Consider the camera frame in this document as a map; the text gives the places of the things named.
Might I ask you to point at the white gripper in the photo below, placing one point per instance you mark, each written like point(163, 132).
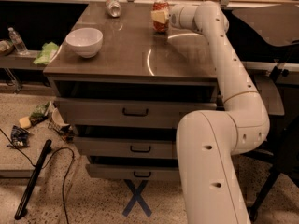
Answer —
point(177, 17)

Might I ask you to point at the red coke can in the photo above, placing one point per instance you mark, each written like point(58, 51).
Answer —
point(160, 4)

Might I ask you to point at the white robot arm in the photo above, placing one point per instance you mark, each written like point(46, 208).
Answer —
point(207, 140)

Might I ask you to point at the silver can lying down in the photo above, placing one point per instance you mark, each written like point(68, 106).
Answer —
point(113, 8)

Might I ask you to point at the white ceramic bowl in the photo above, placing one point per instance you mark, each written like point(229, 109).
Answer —
point(85, 42)

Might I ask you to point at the brown bowl on shelf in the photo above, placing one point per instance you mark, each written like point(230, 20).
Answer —
point(6, 47)

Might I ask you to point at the grey drawer cabinet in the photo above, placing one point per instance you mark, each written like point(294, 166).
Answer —
point(134, 64)

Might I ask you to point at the black office chair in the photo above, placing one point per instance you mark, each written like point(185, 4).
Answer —
point(267, 41)

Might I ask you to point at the top grey drawer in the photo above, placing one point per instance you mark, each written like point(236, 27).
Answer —
point(125, 113)

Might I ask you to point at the grey drawer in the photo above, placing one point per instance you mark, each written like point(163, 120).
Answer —
point(125, 148)
point(125, 113)
point(133, 172)

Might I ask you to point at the clear plastic water bottle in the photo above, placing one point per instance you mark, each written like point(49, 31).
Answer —
point(17, 41)

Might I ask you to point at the middle grey drawer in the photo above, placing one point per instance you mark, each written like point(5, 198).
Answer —
point(125, 148)

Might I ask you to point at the green snack bag on floor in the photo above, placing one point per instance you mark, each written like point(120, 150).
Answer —
point(39, 114)

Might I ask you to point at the bottom grey drawer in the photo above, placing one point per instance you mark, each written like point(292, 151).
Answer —
point(133, 172)

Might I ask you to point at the yellow sponge on floor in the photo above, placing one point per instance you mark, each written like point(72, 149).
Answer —
point(25, 123)

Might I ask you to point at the blue tape cross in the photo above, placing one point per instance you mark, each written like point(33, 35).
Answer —
point(136, 198)

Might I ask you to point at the blue snack bag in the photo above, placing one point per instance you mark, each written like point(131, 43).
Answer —
point(18, 137)

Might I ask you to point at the black bar on floor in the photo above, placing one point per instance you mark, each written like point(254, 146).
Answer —
point(21, 210)

